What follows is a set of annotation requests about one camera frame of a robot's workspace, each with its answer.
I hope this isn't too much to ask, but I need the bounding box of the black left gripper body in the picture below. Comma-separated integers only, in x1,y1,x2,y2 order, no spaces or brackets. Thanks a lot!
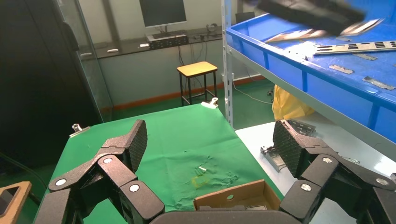
256,0,314,23

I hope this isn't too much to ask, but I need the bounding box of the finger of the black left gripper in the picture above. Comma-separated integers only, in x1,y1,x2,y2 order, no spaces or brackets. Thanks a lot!
309,14,363,35
309,4,366,21

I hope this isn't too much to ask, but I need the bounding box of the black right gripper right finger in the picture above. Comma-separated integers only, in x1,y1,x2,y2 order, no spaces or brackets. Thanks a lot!
273,119,396,224

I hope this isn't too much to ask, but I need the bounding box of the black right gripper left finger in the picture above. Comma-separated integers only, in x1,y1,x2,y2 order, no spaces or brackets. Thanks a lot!
34,119,165,224

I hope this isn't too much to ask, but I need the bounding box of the blue plastic tray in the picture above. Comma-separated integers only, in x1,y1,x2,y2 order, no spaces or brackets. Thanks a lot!
226,0,396,143

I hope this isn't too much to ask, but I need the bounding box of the brown cardboard box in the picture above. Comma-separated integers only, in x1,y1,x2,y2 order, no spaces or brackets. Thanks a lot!
194,179,282,211

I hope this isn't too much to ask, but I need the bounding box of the silver binder clip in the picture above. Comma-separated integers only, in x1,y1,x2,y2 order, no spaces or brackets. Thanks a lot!
200,97,219,110
68,123,91,139

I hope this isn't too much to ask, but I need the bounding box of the yellow plastic bag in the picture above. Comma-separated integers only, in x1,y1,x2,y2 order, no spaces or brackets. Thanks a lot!
272,84,315,121

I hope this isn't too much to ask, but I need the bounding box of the white metal shelving rack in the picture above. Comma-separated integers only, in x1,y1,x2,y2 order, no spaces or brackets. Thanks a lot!
220,0,396,224

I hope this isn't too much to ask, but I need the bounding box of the green table cloth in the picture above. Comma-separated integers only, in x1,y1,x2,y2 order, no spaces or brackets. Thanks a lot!
32,103,283,224

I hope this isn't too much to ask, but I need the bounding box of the brown framed dark panel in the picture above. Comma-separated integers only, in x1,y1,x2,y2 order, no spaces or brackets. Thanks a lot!
0,181,33,224

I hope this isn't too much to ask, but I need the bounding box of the wooden top black stool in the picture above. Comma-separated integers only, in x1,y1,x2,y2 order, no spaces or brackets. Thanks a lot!
177,61,219,107

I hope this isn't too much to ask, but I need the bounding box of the black rack device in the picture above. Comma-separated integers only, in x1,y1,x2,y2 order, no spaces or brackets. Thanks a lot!
145,32,189,50

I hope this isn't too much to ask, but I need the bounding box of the black computer monitor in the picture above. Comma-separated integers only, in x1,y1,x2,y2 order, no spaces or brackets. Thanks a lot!
138,0,187,29

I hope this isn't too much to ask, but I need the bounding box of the dark desk counter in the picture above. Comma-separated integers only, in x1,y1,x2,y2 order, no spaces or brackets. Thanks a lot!
78,26,224,60

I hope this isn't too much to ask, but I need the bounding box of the black glass door cabinet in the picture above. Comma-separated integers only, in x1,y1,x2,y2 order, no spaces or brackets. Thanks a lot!
0,0,114,174

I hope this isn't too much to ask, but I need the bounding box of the grey folded metal bracket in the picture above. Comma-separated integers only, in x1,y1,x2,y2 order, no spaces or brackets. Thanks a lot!
341,156,361,165

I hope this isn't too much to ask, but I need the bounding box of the dark stamped metal bracket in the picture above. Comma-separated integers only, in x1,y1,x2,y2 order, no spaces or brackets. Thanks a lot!
286,119,317,137

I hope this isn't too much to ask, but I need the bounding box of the flat stamped metal bracket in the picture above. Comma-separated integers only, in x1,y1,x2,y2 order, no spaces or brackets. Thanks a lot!
260,145,287,173

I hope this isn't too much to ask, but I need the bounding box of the white floor cable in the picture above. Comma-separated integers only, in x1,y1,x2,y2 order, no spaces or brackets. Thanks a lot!
232,81,274,106

